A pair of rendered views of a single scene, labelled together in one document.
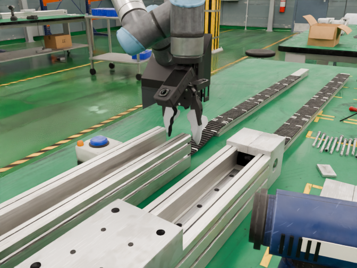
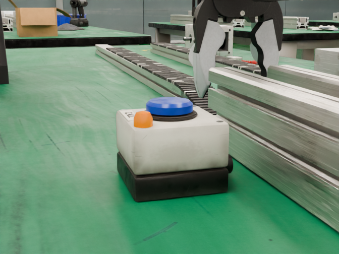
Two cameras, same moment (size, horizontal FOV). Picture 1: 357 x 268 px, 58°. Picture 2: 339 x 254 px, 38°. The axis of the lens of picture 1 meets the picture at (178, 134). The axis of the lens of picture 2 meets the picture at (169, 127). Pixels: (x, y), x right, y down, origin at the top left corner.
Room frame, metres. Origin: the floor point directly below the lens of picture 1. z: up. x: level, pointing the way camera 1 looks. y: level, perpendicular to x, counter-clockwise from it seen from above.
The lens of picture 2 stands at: (0.44, 0.51, 0.93)
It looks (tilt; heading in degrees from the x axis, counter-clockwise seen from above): 14 degrees down; 309
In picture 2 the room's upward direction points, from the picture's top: straight up
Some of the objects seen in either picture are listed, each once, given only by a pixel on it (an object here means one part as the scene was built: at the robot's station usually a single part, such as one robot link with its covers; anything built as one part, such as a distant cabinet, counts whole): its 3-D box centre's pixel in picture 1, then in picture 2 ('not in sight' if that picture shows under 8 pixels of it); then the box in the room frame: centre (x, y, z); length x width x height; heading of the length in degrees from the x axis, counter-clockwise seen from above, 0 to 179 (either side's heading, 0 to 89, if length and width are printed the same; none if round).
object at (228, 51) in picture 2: not in sight; (210, 41); (1.34, -0.81, 0.83); 0.11 x 0.10 x 0.10; 58
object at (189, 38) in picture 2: not in sight; (199, 38); (1.43, -0.89, 0.83); 0.11 x 0.10 x 0.10; 56
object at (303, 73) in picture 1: (271, 93); (130, 64); (1.28, -0.38, 0.79); 0.96 x 0.04 x 0.03; 145
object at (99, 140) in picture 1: (99, 142); (169, 111); (0.69, 0.19, 0.84); 0.04 x 0.04 x 0.02
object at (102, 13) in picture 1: (125, 41); not in sight; (5.07, 0.81, 0.50); 1.03 x 0.55 x 1.01; 65
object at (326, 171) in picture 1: (325, 170); not in sight; (0.66, -0.35, 0.78); 0.05 x 0.03 x 0.01; 174
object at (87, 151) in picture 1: (102, 155); (178, 146); (0.69, 0.18, 0.81); 0.10 x 0.08 x 0.06; 55
